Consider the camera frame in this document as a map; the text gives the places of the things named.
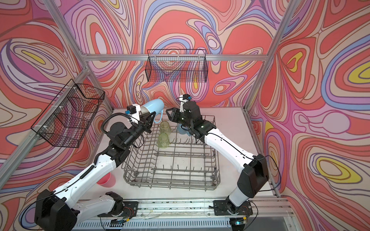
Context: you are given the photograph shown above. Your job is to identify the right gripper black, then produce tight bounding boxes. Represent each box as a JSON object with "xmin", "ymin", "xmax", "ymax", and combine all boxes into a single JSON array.
[{"xmin": 165, "ymin": 107, "xmax": 193, "ymax": 129}]

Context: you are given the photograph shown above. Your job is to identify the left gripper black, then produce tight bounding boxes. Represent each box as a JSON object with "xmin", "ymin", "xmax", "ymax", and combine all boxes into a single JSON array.
[{"xmin": 122, "ymin": 111, "xmax": 155, "ymax": 150}]

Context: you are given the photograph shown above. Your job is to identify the light blue mug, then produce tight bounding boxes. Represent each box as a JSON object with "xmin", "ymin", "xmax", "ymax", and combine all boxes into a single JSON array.
[{"xmin": 140, "ymin": 99, "xmax": 164, "ymax": 123}]

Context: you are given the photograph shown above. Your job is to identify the green glass cup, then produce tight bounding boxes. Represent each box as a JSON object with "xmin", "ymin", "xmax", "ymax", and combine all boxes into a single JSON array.
[
  {"xmin": 158, "ymin": 133, "xmax": 170, "ymax": 149},
  {"xmin": 160, "ymin": 121, "xmax": 172, "ymax": 136}
]

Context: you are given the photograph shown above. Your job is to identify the blue floral ceramic mug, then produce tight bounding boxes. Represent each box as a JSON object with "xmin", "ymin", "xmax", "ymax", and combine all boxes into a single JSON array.
[{"xmin": 177, "ymin": 124, "xmax": 191, "ymax": 136}]

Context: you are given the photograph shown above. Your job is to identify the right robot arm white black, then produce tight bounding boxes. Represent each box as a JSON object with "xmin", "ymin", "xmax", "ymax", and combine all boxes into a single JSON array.
[{"xmin": 166, "ymin": 101, "xmax": 269, "ymax": 208}]

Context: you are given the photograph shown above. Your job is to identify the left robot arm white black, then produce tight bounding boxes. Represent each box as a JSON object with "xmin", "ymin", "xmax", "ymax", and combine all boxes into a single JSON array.
[{"xmin": 34, "ymin": 112, "xmax": 157, "ymax": 231}]

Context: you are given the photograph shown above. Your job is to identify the pink plastic cup left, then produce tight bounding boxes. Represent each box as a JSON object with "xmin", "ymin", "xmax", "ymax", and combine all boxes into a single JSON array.
[{"xmin": 97, "ymin": 173, "xmax": 116, "ymax": 188}]

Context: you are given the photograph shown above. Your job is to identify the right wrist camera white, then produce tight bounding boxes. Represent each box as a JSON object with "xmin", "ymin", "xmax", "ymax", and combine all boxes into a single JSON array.
[{"xmin": 177, "ymin": 94, "xmax": 191, "ymax": 113}]

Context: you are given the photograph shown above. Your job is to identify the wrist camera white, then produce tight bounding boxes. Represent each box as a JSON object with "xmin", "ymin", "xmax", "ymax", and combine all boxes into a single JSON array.
[
  {"xmin": 177, "ymin": 94, "xmax": 191, "ymax": 113},
  {"xmin": 125, "ymin": 104, "xmax": 141, "ymax": 123}
]

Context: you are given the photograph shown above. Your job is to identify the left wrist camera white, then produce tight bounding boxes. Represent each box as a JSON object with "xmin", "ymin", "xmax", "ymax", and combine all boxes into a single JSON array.
[{"xmin": 125, "ymin": 104, "xmax": 141, "ymax": 123}]

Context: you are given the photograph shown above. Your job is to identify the grey wire dish rack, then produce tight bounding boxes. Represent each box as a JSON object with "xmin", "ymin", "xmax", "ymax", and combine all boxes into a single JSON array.
[{"xmin": 121, "ymin": 116, "xmax": 221, "ymax": 191}]

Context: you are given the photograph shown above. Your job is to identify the black wire basket back wall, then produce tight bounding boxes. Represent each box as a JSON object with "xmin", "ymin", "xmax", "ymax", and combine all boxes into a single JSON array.
[{"xmin": 145, "ymin": 49, "xmax": 209, "ymax": 83}]

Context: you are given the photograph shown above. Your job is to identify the black wire basket wall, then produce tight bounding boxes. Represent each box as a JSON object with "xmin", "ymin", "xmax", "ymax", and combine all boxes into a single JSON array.
[
  {"xmin": 31, "ymin": 79, "xmax": 105, "ymax": 148},
  {"xmin": 145, "ymin": 49, "xmax": 209, "ymax": 83}
]

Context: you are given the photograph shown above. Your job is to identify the black wire basket left wall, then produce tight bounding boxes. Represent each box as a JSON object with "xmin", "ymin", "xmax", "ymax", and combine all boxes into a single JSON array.
[{"xmin": 31, "ymin": 79, "xmax": 105, "ymax": 148}]

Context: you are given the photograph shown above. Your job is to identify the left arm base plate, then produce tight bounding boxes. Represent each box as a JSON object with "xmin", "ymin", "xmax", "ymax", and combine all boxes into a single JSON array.
[{"xmin": 98, "ymin": 201, "xmax": 139, "ymax": 218}]

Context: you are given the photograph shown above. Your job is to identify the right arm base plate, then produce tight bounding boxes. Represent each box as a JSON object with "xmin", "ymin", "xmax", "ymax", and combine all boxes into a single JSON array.
[{"xmin": 209, "ymin": 200, "xmax": 253, "ymax": 217}]

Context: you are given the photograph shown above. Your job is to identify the aluminium frame rails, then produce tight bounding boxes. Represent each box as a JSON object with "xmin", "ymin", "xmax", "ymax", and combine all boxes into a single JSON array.
[{"xmin": 0, "ymin": 0, "xmax": 304, "ymax": 231}]

